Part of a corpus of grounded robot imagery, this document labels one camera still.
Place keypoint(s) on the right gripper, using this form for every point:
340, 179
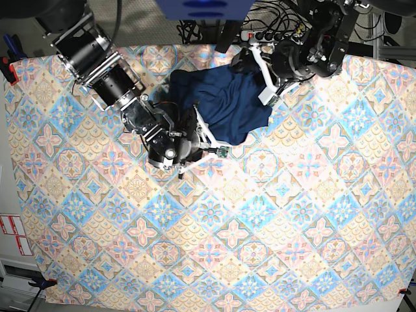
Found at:
197, 143

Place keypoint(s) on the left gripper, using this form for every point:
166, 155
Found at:
280, 70

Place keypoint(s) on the blue long-sleeve T-shirt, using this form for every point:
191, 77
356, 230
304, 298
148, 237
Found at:
226, 100

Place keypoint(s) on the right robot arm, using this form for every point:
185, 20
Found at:
171, 138

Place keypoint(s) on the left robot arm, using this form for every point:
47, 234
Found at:
307, 39

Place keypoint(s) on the white power strip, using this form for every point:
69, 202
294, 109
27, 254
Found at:
296, 35

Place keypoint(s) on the blue box overhead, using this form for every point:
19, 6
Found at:
205, 9

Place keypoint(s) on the patterned tile tablecloth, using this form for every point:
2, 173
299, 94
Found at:
315, 211

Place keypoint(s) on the blue clamp top left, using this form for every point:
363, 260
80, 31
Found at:
15, 48

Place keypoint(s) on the red-black clamp top left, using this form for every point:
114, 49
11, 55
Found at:
8, 71

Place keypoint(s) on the red-white labels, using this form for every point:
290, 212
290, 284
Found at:
12, 225

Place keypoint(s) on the black clamp bottom left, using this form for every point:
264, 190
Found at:
42, 283

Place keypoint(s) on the black clamp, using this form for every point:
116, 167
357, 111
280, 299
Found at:
405, 292
42, 283

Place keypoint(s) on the black clamp bottom right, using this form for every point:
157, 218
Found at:
405, 292

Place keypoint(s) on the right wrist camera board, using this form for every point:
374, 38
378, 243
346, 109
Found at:
222, 152

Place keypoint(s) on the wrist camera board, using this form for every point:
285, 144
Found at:
222, 152
268, 97

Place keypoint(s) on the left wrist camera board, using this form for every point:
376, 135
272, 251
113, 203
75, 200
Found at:
268, 97

